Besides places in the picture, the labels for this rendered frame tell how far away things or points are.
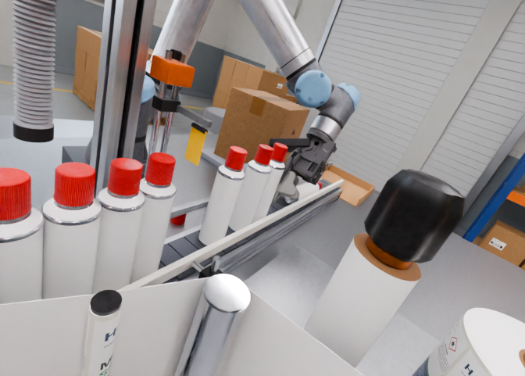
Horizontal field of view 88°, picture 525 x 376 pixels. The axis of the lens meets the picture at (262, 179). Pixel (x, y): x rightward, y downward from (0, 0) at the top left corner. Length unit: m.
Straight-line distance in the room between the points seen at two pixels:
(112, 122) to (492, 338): 0.58
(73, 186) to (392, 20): 4.99
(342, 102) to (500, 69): 3.98
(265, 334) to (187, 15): 0.71
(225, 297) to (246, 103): 0.86
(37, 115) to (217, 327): 0.29
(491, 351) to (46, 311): 0.44
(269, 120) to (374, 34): 4.26
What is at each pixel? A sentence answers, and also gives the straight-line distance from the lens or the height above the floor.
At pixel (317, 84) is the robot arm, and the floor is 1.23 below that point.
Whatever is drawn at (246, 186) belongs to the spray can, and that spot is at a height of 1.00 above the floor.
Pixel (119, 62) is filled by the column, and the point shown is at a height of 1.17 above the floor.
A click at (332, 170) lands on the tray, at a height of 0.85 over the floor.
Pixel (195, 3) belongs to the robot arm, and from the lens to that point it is 0.79.
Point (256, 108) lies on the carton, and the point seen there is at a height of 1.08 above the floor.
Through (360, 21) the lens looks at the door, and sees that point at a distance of 5.31.
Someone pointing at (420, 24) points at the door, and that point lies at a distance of 4.97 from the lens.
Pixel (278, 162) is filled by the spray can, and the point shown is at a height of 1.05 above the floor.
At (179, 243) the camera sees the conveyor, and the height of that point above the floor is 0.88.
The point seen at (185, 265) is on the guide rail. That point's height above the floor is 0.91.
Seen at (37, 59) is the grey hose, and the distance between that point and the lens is 0.37.
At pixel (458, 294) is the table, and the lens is 1.02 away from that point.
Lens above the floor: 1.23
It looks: 22 degrees down
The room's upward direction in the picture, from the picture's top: 20 degrees clockwise
